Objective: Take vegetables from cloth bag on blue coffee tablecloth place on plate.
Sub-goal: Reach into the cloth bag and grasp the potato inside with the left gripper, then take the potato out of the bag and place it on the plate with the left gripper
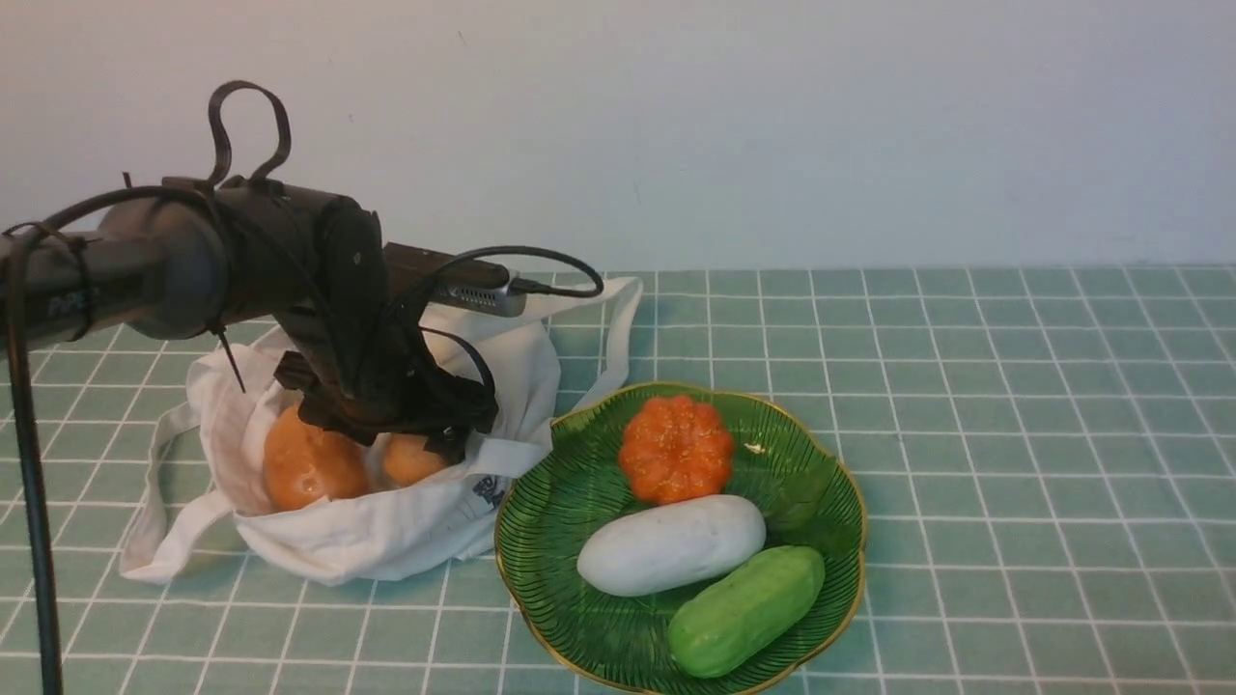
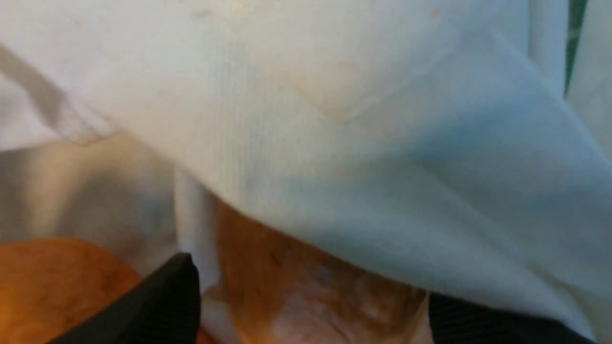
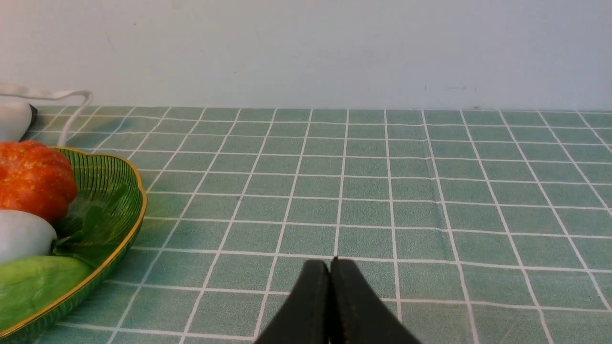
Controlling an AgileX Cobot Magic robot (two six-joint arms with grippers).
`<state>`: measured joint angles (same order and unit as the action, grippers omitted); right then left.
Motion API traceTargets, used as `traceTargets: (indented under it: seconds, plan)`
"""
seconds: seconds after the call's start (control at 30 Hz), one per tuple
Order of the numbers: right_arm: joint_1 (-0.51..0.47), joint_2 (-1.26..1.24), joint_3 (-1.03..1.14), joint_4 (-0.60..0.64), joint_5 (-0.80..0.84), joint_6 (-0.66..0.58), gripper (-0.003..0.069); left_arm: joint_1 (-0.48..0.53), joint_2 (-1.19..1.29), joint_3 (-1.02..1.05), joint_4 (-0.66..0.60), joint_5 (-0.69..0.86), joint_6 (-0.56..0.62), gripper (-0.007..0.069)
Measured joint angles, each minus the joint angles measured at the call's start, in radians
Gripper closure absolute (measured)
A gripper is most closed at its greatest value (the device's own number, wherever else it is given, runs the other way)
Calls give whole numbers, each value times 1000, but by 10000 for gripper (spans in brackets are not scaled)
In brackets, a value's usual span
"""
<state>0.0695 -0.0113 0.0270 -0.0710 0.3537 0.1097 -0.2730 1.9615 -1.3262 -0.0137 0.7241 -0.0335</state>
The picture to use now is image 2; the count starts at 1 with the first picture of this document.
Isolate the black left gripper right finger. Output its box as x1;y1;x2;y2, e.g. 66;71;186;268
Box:
428;293;594;344

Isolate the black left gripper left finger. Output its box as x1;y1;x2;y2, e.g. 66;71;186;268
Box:
53;253;201;344

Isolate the brown potato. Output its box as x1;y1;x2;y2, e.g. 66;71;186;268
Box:
216;203;434;344
0;237;216;344

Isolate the white cloth tote bag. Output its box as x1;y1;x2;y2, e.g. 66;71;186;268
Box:
1;0;611;344

